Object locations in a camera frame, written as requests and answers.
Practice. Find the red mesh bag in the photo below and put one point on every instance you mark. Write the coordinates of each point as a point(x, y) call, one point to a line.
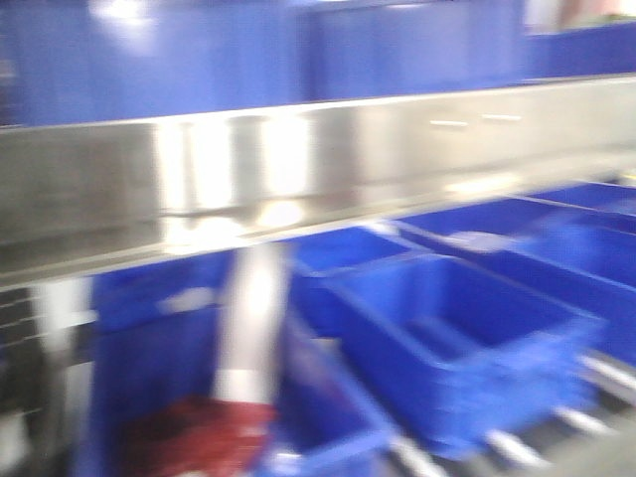
point(196, 435)

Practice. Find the blue bin with red contents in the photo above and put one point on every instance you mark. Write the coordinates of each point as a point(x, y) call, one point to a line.
point(157, 337)

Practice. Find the right steel shelf beam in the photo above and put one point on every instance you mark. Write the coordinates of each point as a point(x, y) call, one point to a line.
point(83, 197)

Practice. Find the blue bin upper right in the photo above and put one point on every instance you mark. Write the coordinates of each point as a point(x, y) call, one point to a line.
point(83, 61)

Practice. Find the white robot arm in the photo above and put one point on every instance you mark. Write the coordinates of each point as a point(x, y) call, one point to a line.
point(247, 363)

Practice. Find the blue bin on rollers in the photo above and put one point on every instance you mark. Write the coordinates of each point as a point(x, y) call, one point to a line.
point(452, 350)

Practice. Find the blue bin lower far right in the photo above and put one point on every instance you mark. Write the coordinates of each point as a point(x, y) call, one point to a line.
point(575, 244)

